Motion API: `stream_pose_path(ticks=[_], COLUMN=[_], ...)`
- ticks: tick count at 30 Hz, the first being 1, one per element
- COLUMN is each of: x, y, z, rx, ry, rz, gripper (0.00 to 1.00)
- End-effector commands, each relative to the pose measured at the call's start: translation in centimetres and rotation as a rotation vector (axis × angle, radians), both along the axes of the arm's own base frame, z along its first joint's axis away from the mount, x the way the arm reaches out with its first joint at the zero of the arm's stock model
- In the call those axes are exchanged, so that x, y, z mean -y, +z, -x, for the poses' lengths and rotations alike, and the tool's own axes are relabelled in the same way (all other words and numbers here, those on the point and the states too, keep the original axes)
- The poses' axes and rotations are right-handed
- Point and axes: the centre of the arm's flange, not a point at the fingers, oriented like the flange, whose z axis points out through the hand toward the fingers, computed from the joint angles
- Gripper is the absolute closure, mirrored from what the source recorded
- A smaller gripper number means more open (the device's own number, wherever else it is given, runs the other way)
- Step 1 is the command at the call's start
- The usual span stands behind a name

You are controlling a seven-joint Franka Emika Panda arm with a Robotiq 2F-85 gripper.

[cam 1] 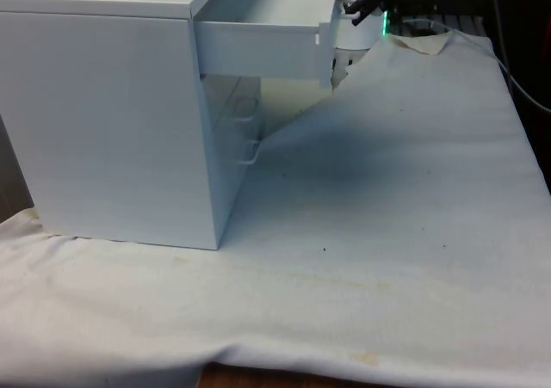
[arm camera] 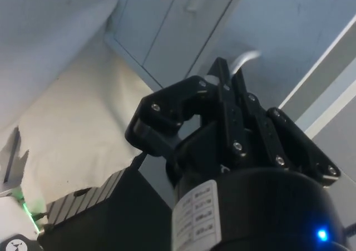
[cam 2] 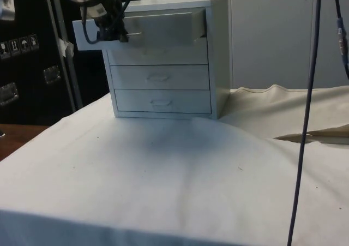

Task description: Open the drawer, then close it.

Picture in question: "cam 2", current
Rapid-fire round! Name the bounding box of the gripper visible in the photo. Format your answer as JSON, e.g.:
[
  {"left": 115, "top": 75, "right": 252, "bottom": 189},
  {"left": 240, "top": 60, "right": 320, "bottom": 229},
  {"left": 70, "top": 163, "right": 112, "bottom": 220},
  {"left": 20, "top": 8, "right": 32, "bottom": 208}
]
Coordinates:
[{"left": 97, "top": 0, "right": 129, "bottom": 43}]

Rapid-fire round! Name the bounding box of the white drawer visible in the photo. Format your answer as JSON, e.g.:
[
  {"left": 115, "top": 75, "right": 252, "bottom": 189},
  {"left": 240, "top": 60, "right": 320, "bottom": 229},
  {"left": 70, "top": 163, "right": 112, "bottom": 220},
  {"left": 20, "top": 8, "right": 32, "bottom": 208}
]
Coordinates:
[{"left": 73, "top": 8, "right": 207, "bottom": 52}]

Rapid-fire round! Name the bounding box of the white chest of drawers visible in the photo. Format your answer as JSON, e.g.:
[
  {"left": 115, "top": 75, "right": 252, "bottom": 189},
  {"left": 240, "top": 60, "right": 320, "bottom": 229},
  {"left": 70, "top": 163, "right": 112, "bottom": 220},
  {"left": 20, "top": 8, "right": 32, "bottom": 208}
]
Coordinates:
[{"left": 105, "top": 0, "right": 229, "bottom": 121}]

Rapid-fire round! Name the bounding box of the black cabinet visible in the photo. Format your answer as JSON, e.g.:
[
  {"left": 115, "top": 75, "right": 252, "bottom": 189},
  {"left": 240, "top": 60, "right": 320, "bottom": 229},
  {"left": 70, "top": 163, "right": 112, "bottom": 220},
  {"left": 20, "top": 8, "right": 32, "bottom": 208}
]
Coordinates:
[{"left": 0, "top": 0, "right": 140, "bottom": 127}]

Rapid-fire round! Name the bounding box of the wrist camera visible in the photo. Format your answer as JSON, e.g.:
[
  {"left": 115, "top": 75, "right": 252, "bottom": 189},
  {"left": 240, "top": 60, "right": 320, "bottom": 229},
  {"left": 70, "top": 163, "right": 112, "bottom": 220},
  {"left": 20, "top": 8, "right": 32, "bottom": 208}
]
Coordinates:
[{"left": 81, "top": 1, "right": 107, "bottom": 19}]

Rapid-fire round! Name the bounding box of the grey cable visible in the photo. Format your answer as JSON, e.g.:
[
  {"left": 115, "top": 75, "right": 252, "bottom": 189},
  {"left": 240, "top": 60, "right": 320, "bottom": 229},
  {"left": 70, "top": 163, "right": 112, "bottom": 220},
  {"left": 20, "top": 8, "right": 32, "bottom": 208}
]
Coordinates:
[{"left": 80, "top": 3, "right": 101, "bottom": 45}]

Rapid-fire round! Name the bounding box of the black cable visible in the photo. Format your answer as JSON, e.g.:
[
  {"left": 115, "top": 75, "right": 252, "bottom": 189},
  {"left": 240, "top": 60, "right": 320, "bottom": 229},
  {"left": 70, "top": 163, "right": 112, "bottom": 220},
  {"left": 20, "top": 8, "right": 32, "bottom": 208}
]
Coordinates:
[
  {"left": 332, "top": 0, "right": 349, "bottom": 80},
  {"left": 286, "top": 0, "right": 320, "bottom": 246}
]

